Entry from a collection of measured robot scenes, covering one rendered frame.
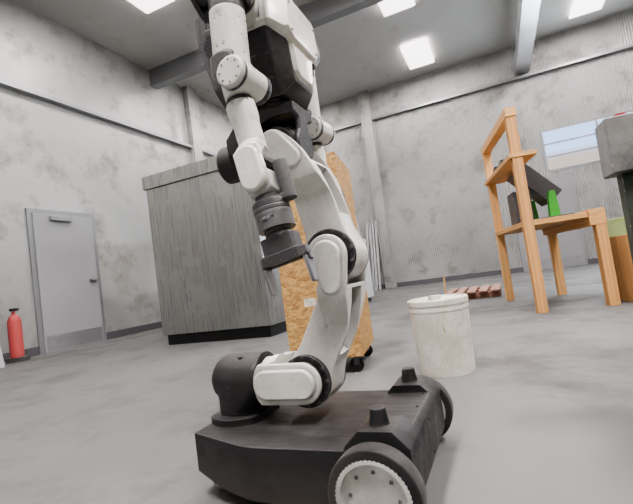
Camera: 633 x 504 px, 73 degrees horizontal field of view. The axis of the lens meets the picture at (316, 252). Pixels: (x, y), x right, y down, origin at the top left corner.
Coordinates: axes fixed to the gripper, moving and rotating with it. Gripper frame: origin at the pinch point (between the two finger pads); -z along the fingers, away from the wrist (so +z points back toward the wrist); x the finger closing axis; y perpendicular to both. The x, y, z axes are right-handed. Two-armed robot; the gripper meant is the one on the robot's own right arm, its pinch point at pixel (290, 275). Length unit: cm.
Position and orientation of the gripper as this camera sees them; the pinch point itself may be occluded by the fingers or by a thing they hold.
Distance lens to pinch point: 96.3
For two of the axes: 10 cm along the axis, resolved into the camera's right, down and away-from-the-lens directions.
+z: -2.8, -9.4, 1.7
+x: 8.6, -3.3, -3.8
